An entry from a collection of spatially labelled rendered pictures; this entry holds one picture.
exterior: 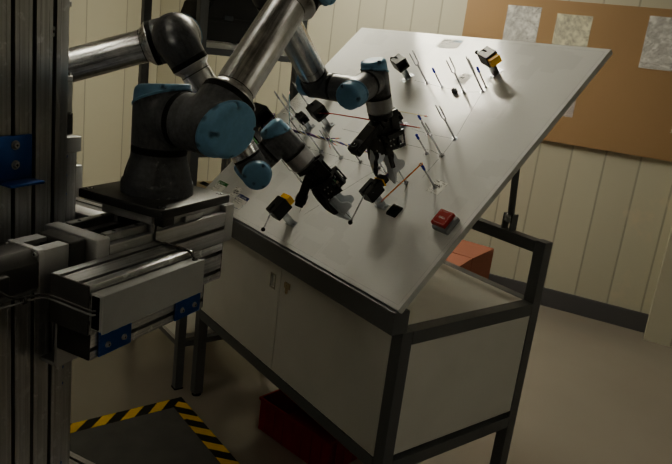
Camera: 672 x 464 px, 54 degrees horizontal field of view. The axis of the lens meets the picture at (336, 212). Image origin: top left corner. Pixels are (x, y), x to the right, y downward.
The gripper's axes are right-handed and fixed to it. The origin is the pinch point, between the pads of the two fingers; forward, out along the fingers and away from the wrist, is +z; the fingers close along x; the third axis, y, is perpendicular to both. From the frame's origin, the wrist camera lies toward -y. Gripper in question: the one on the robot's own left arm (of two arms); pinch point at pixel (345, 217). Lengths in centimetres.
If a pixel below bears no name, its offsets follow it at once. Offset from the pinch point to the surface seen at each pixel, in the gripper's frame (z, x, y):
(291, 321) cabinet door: 19.3, -4.1, -39.7
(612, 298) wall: 220, 190, -8
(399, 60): -14, 66, 21
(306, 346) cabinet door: 25.6, -11.8, -36.1
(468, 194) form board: 15.1, 3.2, 32.5
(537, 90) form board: 13, 37, 58
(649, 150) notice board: 155, 221, 56
